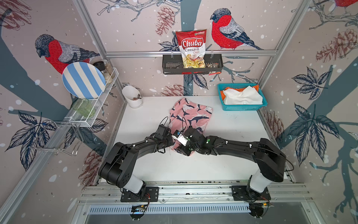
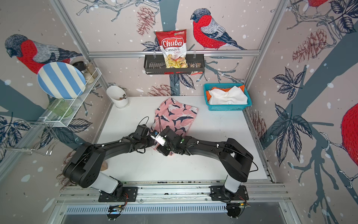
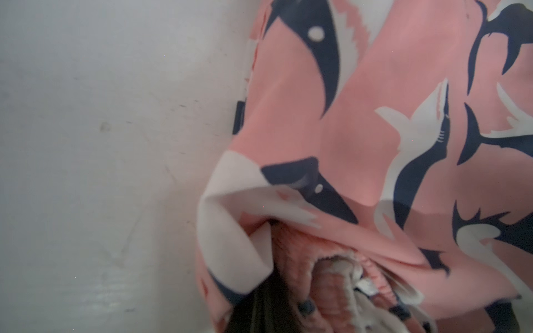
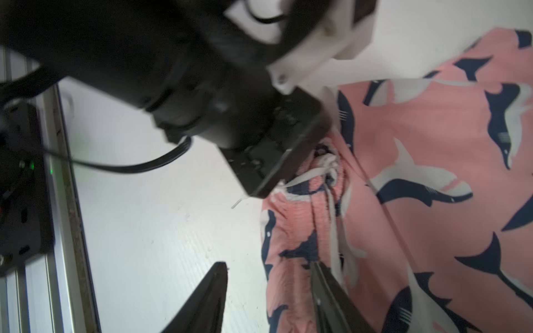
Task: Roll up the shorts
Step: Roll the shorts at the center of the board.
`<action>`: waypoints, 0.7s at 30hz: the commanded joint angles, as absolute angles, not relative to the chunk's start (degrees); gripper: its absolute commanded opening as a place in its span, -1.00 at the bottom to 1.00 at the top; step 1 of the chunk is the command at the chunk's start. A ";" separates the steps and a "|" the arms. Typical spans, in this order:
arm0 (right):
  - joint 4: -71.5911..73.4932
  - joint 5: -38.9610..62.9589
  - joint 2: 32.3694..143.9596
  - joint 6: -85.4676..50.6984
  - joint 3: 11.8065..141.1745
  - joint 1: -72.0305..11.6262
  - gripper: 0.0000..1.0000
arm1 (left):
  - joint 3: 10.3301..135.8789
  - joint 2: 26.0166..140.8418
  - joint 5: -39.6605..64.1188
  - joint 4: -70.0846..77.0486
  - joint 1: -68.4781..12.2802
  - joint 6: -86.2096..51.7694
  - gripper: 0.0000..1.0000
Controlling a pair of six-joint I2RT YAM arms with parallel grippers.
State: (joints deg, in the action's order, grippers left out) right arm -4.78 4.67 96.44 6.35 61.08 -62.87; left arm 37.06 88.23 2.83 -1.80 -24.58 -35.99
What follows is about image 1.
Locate orange shorts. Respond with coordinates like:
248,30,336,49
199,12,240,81
220,84,260,101

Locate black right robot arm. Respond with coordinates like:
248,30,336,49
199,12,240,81
172,126,286,194

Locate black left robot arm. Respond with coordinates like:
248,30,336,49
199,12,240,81
98,125,174,197

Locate teal plastic basket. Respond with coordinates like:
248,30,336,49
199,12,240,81
217,83,268,111

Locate white ceramic cup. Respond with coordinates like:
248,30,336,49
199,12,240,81
122,85,143,109

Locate small snack packet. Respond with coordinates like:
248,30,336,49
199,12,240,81
206,63,219,68

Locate green glass bowl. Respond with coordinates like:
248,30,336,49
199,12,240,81
72,99,96,118

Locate dark lid spice jar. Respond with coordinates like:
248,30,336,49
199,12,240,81
93,61,111,82

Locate red Chuba chips bag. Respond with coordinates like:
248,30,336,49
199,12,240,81
176,29,207,69

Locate blue white striped plate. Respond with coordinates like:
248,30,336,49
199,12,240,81
62,62,106,99

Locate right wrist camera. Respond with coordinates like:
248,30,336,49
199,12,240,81
172,130,188,146

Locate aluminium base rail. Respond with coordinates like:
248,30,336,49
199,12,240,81
77,181,313,217

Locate black wire wall basket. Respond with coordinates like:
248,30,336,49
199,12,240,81
162,54,223,75

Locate clear acrylic wall shelf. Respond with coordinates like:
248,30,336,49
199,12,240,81
57,68,119,127

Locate chrome wire wall rack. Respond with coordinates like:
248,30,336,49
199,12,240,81
28,120,83,156

